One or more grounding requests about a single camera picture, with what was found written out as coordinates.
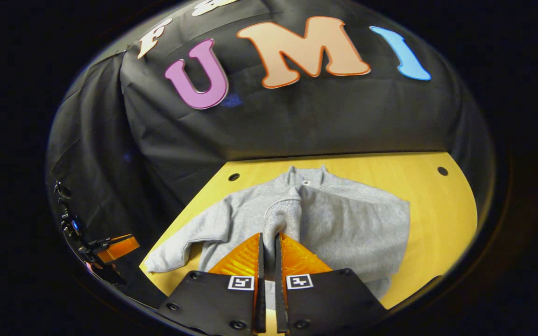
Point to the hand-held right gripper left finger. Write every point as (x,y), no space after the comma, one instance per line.
(260,298)

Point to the grey zip-neck sweater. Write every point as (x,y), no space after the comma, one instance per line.
(343,219)

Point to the black backdrop cloth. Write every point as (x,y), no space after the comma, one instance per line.
(297,121)

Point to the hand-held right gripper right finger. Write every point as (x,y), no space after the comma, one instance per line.
(279,298)

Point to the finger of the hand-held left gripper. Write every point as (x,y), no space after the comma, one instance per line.
(119,246)

